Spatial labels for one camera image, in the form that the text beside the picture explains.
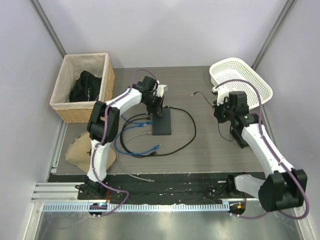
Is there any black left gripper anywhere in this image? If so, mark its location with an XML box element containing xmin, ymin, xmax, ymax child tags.
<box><xmin>142</xmin><ymin>94</ymin><xmax>164</xmax><ymax>119</ymax></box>

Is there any black braided teal-collar cable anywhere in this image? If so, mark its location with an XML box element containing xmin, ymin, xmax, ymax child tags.
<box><xmin>121</xmin><ymin>106</ymin><xmax>197</xmax><ymax>159</ymax></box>

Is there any dark grey network switch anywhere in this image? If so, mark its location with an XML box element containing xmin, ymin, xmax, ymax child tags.
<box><xmin>152</xmin><ymin>107</ymin><xmax>172</xmax><ymax>136</ymax></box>

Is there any thin black power cable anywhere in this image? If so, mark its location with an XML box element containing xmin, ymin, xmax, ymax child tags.
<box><xmin>190</xmin><ymin>91</ymin><xmax>235</xmax><ymax>141</ymax></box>

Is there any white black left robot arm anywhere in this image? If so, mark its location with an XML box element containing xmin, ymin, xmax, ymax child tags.
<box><xmin>82</xmin><ymin>76</ymin><xmax>168</xmax><ymax>200</ymax></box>

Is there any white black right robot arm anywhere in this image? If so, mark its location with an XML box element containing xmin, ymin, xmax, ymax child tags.
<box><xmin>213</xmin><ymin>89</ymin><xmax>308</xmax><ymax>212</ymax></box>

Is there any black power adapter brick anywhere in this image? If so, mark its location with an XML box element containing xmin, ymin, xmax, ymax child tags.
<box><xmin>230</xmin><ymin>127</ymin><xmax>249</xmax><ymax>149</ymax></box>

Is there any white perforated plastic basket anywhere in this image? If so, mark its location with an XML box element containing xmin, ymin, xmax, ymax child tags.
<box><xmin>209</xmin><ymin>57</ymin><xmax>273</xmax><ymax>110</ymax></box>

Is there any wicker basket with liner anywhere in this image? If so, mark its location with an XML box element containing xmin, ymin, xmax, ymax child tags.
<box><xmin>49</xmin><ymin>53</ymin><xmax>115</xmax><ymax>124</ymax></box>

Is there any black cloth in basket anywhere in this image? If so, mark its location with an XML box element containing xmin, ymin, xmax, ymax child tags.
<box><xmin>69</xmin><ymin>70</ymin><xmax>102</xmax><ymax>103</ymax></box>

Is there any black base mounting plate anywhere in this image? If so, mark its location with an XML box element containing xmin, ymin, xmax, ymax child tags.
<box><xmin>76</xmin><ymin>179</ymin><xmax>256</xmax><ymax>201</ymax></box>

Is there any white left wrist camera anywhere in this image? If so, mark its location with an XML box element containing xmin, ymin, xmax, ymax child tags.
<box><xmin>155</xmin><ymin>84</ymin><xmax>168</xmax><ymax>98</ymax></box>

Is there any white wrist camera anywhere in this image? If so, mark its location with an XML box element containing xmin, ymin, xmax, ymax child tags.
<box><xmin>212</xmin><ymin>85</ymin><xmax>230</xmax><ymax>106</ymax></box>
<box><xmin>155</xmin><ymin>84</ymin><xmax>168</xmax><ymax>98</ymax></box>

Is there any black ethernet cable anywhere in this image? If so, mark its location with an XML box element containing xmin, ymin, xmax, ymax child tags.
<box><xmin>122</xmin><ymin>112</ymin><xmax>154</xmax><ymax>131</ymax></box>

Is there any blue ethernet cable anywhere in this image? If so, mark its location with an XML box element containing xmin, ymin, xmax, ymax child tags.
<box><xmin>121</xmin><ymin>113</ymin><xmax>153</xmax><ymax>128</ymax></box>
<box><xmin>114</xmin><ymin>124</ymin><xmax>162</xmax><ymax>156</ymax></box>

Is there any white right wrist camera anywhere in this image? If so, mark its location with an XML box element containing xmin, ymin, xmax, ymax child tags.
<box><xmin>212</xmin><ymin>85</ymin><xmax>230</xmax><ymax>106</ymax></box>

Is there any grey ethernet cable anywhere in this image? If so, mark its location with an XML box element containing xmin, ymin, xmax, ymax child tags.
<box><xmin>116</xmin><ymin>131</ymin><xmax>155</xmax><ymax>183</ymax></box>

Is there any white slotted cable duct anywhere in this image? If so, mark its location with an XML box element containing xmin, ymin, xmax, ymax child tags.
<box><xmin>42</xmin><ymin>201</ymin><xmax>230</xmax><ymax>213</ymax></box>

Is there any aluminium rail frame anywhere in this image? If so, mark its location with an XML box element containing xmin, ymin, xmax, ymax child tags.
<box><xmin>32</xmin><ymin>175</ymin><xmax>251</xmax><ymax>205</ymax></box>

